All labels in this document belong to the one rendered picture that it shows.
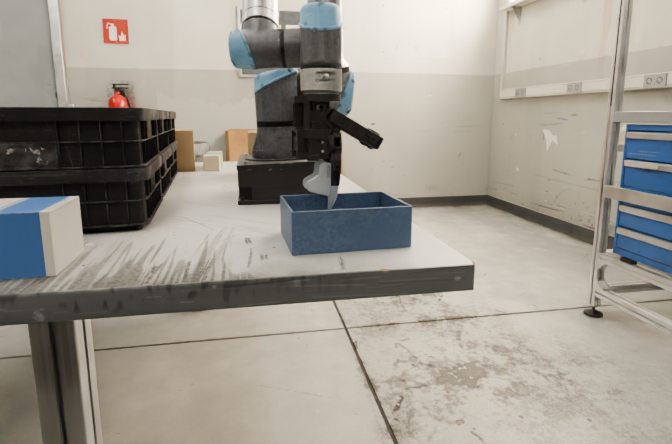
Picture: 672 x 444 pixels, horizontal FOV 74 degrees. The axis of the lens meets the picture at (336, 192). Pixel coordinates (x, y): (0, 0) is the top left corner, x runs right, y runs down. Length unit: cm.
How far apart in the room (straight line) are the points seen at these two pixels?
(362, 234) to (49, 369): 48
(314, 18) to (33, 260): 56
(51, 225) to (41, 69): 388
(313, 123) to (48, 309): 48
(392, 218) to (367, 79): 369
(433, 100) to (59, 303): 418
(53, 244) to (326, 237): 38
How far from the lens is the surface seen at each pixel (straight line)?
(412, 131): 451
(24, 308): 68
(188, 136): 182
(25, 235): 72
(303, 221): 69
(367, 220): 72
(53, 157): 93
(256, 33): 93
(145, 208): 94
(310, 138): 79
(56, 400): 79
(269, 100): 117
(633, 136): 220
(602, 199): 231
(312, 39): 80
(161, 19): 437
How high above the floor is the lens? 92
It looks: 10 degrees down
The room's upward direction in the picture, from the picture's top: straight up
